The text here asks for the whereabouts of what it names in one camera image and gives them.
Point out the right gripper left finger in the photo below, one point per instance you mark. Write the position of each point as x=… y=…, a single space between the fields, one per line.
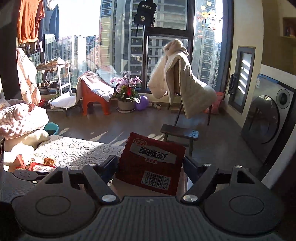
x=98 y=176

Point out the red yellow snack packet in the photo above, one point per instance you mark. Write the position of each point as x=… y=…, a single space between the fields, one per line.
x=37 y=167

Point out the black hanging bag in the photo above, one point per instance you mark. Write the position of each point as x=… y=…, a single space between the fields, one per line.
x=145 y=14

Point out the white lace tablecloth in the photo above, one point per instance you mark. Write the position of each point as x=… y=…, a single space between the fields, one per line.
x=73 y=153

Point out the washing machine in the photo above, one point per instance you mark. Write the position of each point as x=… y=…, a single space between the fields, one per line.
x=269 y=122

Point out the small brown twisted snack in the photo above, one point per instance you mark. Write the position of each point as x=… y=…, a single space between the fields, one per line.
x=49 y=162

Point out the orange plastic stool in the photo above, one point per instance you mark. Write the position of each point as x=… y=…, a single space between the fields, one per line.
x=88 y=96

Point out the beige quilt on chair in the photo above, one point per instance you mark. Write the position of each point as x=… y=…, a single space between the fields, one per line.
x=173 y=76

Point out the dark red spicy snack packet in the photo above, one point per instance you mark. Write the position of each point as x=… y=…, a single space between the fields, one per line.
x=151 y=164

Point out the pink flower pot plant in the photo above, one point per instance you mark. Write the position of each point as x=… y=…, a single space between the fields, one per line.
x=125 y=89

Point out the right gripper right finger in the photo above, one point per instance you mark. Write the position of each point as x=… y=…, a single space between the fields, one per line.
x=203 y=178

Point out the purple balloon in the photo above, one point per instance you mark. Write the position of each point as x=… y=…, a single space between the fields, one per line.
x=144 y=102

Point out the pink spotted blanket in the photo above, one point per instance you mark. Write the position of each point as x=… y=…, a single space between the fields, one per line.
x=19 y=118

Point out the white shoe rack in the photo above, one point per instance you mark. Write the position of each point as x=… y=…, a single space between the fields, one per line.
x=55 y=80

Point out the dark wooden stool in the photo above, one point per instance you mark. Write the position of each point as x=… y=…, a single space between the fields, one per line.
x=175 y=131

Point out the orange hanging shirt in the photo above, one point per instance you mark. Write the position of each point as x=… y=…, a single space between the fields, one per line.
x=29 y=16

